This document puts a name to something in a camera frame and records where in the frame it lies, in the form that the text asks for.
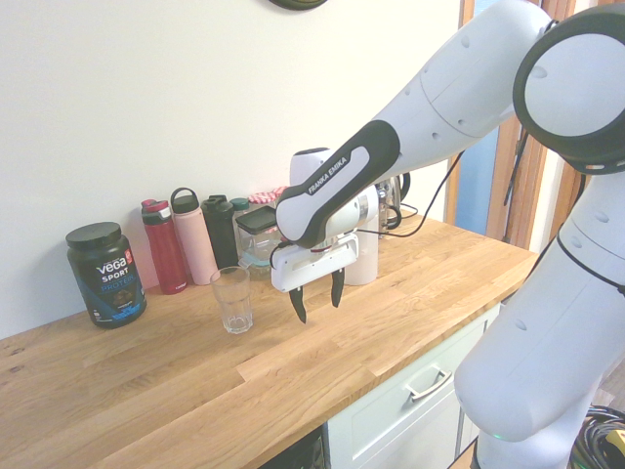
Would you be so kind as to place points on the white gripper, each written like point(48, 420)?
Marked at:
point(312, 268)

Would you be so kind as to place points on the white pitcher with blue lid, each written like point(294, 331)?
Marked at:
point(365, 264)

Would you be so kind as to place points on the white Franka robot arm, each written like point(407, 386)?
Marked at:
point(439, 98)

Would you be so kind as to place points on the pink water bottle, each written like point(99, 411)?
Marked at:
point(195, 244)

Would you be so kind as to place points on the red water bottle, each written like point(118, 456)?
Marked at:
point(163, 254)

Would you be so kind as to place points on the clear drinking glass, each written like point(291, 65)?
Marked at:
point(233, 303)

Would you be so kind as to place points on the glass container with black lid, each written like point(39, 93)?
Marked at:
point(256, 222)

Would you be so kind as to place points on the glass french press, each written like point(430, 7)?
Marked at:
point(388, 215)

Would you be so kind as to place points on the jar with red checked lid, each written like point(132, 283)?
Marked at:
point(263, 198)

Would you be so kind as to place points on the black shaker bottle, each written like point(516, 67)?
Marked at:
point(220, 234)

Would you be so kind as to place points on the bottle with green lid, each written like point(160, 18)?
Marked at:
point(239, 205)

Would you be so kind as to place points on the steel electric kettle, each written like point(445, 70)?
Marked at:
point(403, 188)

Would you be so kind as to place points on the pale green drawer cabinet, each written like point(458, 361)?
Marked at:
point(390, 430)

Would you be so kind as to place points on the dark appliance under counter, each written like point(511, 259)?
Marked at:
point(305, 452)

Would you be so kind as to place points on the black Vega protein tub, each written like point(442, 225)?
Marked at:
point(105, 278)

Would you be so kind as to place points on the yellow plastic box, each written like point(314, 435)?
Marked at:
point(616, 444)

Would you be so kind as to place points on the black round wall object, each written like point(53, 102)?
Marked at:
point(298, 4)

